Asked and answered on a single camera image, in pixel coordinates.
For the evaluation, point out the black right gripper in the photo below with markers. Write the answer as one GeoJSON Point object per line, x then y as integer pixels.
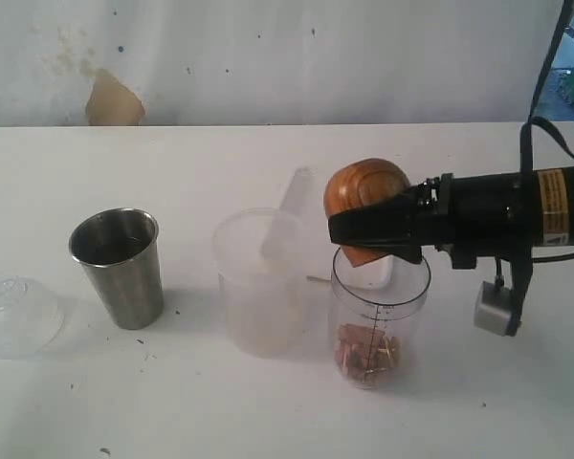
{"type": "Point", "coordinates": [483, 216]}

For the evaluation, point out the brown wooden cup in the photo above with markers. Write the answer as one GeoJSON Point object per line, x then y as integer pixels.
{"type": "Point", "coordinates": [363, 183]}

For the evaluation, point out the wooden pieces pile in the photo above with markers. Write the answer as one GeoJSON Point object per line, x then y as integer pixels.
{"type": "Point", "coordinates": [366, 355]}

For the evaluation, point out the stainless steel cup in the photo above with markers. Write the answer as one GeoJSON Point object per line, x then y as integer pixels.
{"type": "Point", "coordinates": [117, 249]}

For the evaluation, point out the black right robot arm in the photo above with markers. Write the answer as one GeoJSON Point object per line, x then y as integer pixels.
{"type": "Point", "coordinates": [556, 205]}

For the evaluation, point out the clear measuring beaker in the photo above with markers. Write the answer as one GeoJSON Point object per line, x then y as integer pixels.
{"type": "Point", "coordinates": [394, 309]}

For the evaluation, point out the white plastic tray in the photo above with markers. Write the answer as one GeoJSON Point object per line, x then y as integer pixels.
{"type": "Point", "coordinates": [304, 198]}

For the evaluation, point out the translucent plastic container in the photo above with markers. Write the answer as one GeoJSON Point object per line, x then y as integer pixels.
{"type": "Point", "coordinates": [259, 258]}

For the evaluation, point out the clear plastic dome lid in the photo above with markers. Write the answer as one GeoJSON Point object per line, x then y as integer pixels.
{"type": "Point", "coordinates": [31, 316]}

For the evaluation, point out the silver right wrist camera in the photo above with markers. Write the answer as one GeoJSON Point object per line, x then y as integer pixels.
{"type": "Point", "coordinates": [493, 310]}

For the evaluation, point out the black metal frame post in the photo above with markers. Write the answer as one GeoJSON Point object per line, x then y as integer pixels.
{"type": "Point", "coordinates": [556, 38]}

